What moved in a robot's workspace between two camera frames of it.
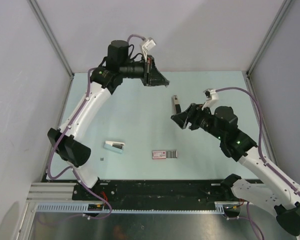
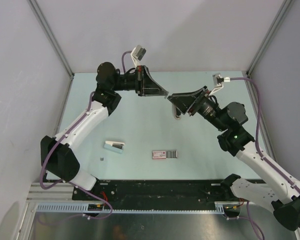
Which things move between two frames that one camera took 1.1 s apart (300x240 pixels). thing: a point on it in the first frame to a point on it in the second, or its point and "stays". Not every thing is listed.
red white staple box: x=164 y=154 stays
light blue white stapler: x=113 y=146 stays
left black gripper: x=152 y=77 to x=144 y=85
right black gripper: x=194 y=111 to x=189 y=102
